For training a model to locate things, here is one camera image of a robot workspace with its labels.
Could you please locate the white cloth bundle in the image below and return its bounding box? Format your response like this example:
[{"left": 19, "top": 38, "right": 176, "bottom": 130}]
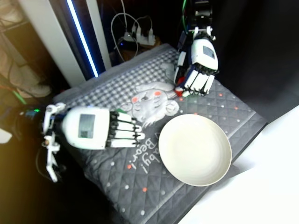
[{"left": 14, "top": 65, "right": 52, "bottom": 98}]

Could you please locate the white pillar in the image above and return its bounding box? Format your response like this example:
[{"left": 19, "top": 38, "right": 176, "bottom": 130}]
[{"left": 18, "top": 0, "right": 112, "bottom": 87}]

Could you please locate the white power strip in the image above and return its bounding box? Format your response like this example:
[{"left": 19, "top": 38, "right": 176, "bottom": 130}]
[{"left": 122, "top": 23, "right": 157, "bottom": 46}]

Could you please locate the red block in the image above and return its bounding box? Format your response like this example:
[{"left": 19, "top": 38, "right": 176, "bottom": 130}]
[{"left": 174, "top": 76, "right": 185, "bottom": 97}]

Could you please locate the blue LED light strip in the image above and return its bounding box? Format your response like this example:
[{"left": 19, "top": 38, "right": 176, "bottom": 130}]
[{"left": 66, "top": 0, "right": 99, "bottom": 78}]

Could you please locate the cream round plate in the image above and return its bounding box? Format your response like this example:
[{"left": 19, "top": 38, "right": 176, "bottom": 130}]
[{"left": 158, "top": 113, "right": 232, "bottom": 187}]

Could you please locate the white power cable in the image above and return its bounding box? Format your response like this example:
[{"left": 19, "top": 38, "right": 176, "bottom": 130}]
[{"left": 110, "top": 0, "right": 141, "bottom": 63}]

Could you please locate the grey quilt with bear print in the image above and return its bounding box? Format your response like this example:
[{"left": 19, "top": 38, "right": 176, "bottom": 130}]
[{"left": 53, "top": 43, "right": 268, "bottom": 224}]

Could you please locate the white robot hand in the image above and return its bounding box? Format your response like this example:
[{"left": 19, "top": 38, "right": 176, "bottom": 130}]
[
  {"left": 61, "top": 106, "right": 146, "bottom": 150},
  {"left": 174, "top": 38, "right": 220, "bottom": 98}
]

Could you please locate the white board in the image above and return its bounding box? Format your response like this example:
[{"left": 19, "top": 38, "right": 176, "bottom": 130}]
[{"left": 177, "top": 105, "right": 299, "bottom": 224}]

